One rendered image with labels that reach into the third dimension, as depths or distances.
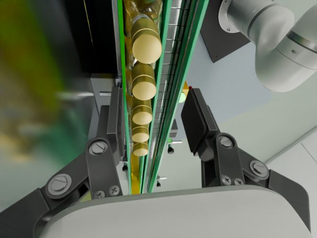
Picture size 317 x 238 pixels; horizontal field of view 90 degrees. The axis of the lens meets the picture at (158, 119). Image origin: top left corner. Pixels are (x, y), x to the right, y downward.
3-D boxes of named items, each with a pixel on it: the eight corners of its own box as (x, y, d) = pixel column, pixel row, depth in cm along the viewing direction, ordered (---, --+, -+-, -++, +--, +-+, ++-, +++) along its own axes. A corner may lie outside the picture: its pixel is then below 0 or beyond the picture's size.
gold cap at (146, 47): (130, 16, 19) (131, 31, 16) (160, 20, 19) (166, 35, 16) (130, 46, 21) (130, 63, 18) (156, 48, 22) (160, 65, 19)
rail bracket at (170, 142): (164, 126, 76) (169, 150, 68) (179, 125, 78) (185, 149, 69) (163, 131, 79) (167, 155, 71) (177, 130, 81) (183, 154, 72)
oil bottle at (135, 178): (131, 174, 116) (131, 219, 98) (138, 174, 117) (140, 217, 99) (131, 177, 121) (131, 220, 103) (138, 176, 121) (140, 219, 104)
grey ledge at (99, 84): (93, 62, 57) (88, 81, 50) (119, 63, 59) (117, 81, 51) (116, 169, 129) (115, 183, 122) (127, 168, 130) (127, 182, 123)
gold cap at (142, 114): (131, 93, 27) (131, 111, 25) (151, 93, 28) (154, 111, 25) (131, 107, 30) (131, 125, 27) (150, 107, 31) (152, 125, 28)
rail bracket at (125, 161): (114, 145, 84) (112, 169, 76) (127, 145, 86) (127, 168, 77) (115, 149, 87) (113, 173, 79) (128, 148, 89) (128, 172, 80)
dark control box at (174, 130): (162, 118, 92) (164, 130, 86) (175, 118, 93) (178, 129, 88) (160, 126, 98) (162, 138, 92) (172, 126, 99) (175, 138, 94)
